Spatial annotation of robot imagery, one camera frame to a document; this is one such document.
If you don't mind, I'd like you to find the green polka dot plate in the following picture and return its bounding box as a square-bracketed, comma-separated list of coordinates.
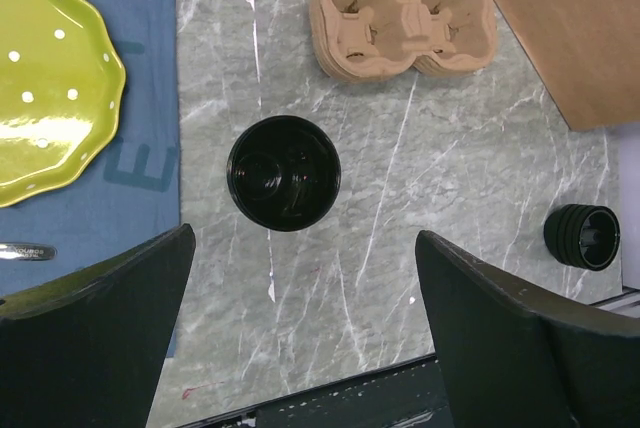
[1, 0, 126, 207]

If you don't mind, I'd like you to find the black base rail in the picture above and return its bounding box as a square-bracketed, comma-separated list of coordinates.
[189, 354, 454, 428]

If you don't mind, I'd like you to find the brown paper bag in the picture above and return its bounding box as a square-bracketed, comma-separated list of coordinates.
[495, 0, 639, 131]

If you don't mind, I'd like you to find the silver fork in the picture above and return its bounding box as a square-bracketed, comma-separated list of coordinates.
[0, 243, 57, 261]

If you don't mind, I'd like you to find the blue letter placemat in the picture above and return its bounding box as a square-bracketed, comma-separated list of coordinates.
[0, 0, 182, 358]

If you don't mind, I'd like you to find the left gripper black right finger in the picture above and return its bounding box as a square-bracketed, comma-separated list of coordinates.
[415, 231, 639, 427]

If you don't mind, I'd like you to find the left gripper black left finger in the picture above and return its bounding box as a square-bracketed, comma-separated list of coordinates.
[1, 224, 195, 427]

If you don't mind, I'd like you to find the brown pulp cup carrier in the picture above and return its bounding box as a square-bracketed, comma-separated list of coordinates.
[309, 0, 497, 83]

